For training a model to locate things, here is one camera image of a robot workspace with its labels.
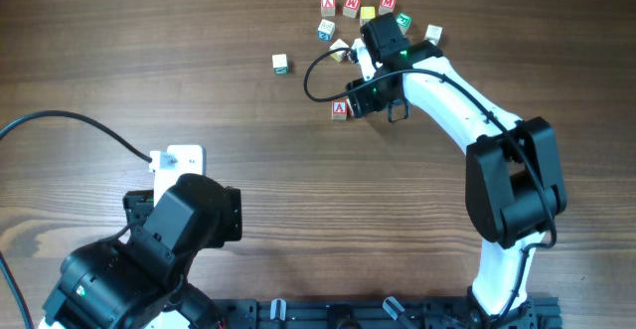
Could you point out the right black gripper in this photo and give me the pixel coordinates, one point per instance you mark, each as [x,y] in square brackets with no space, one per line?
[363,105]

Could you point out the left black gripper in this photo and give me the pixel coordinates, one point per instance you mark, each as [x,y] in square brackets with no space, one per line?
[138,204]

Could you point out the red a block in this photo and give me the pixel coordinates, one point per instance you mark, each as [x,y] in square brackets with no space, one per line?
[328,8]
[339,110]

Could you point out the white blue C block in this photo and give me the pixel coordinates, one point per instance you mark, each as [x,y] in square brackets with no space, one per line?
[350,107]

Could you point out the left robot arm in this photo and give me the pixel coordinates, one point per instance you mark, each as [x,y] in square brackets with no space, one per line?
[114,284]

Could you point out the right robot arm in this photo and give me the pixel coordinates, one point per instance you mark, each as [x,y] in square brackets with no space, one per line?
[514,188]

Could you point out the white yellow-sided block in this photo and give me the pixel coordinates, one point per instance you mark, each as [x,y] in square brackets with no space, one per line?
[339,50]

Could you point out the green block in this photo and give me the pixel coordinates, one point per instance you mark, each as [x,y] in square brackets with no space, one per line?
[403,21]

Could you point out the white block far right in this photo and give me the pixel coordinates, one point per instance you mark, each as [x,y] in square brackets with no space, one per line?
[433,34]

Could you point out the yellow block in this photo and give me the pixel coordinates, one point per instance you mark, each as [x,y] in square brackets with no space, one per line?
[367,13]

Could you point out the white blue-sided block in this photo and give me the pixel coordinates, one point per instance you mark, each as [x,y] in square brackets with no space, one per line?
[326,30]

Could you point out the red M block right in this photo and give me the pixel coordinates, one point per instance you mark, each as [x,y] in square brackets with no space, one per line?
[387,6]

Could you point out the red m block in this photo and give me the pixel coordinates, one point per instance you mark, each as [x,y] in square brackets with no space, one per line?
[387,6]
[351,8]

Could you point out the red M block left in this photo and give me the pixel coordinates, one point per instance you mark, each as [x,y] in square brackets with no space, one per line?
[351,8]

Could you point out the white green-sided block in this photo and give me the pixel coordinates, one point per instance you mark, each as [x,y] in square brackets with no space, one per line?
[280,64]

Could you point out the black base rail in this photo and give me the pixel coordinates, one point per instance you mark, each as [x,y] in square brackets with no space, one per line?
[428,313]

